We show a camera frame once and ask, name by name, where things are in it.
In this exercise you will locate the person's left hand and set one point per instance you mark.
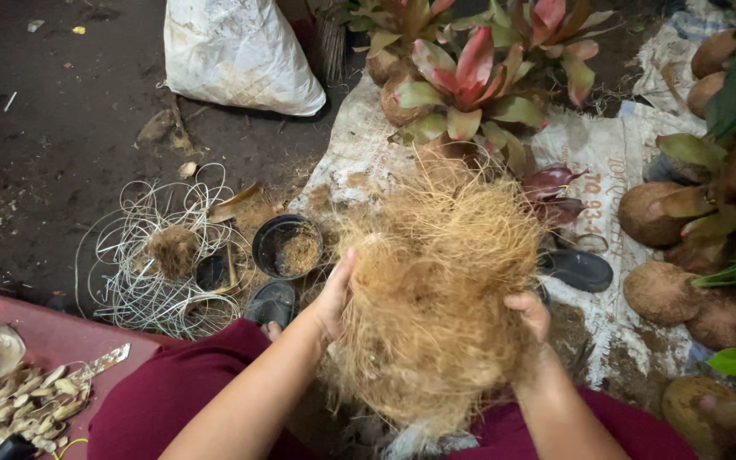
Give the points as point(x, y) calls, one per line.
point(331, 305)

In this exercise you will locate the person's right hand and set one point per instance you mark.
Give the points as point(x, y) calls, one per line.
point(534, 319)

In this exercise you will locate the tan coconut fibre bundle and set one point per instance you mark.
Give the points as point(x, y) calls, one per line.
point(432, 287)

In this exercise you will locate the black rubber sandal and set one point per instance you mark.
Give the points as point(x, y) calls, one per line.
point(577, 269)
point(271, 303)

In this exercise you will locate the person's foot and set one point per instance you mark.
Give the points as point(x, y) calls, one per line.
point(271, 331)

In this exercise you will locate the black plastic pot with fibre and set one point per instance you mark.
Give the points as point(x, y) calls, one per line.
point(287, 246)

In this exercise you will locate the small black plastic pot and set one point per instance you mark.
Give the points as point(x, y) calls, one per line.
point(212, 273)

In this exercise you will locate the dark maroon leaf plant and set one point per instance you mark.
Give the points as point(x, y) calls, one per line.
point(550, 191)

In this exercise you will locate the green leaf plant husk ball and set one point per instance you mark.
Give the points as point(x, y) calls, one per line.
point(662, 294)

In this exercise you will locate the dry brown leaf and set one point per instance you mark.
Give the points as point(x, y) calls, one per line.
point(234, 203)

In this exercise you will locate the orange green plant husk ball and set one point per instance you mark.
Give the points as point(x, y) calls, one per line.
point(652, 214)

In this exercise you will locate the white plastic bag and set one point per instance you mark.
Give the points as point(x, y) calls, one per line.
point(432, 444)

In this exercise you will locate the small brown fibre clump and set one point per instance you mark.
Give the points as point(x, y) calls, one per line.
point(173, 250)

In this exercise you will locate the printed white sack mat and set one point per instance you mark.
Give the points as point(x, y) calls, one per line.
point(598, 160)

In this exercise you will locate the person's maroon skirt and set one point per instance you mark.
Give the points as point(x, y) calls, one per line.
point(163, 396)

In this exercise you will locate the brown coconut husk ball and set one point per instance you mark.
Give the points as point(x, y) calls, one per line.
point(714, 54)
point(726, 324)
point(703, 92)

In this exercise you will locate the silver foil wrapper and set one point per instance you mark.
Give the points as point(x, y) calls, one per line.
point(101, 363)

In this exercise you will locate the red green bromeliad husk ball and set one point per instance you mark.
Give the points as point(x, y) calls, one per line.
point(467, 89)
point(393, 29)

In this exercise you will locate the dry husk piece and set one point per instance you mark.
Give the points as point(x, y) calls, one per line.
point(156, 126)

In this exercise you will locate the stick broom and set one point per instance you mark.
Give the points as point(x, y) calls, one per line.
point(331, 45)

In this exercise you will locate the white woven sack bag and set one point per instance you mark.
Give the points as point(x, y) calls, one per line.
point(240, 54)

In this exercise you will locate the pink covered bench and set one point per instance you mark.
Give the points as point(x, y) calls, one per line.
point(55, 338)

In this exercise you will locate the red green bromeliad plant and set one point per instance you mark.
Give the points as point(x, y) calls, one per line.
point(550, 35)

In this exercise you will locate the dirty white sack cloth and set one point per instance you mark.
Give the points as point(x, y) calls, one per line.
point(668, 51)

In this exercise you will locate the pile of peanut shells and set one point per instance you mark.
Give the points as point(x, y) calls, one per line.
point(29, 406)

